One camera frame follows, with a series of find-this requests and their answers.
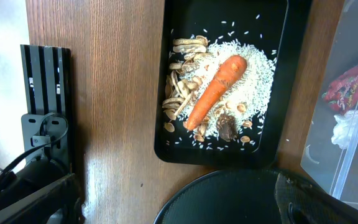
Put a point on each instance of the pile of rice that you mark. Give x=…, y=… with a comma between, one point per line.
x=227, y=29

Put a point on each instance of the red snack wrapper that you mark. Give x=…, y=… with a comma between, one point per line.
x=342, y=93

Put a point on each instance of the white tissue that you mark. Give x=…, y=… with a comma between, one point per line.
x=343, y=130

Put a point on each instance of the pile of almonds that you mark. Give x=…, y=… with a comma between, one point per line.
x=190, y=77

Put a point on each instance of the clear plastic bin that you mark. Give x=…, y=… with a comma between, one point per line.
x=330, y=156

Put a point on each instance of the grey aluminium mounting rail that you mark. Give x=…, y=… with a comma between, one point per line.
x=47, y=123

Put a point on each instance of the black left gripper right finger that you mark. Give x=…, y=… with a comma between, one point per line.
x=301, y=201

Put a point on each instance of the dark brown food lump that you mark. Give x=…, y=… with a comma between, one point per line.
x=226, y=127

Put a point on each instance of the round black tray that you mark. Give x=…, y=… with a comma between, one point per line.
x=232, y=196

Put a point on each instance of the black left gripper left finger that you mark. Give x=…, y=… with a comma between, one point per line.
x=59, y=202

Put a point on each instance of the black rectangular waste tray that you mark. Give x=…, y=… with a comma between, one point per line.
x=283, y=24

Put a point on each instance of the orange carrot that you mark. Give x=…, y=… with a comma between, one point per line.
x=228, y=73

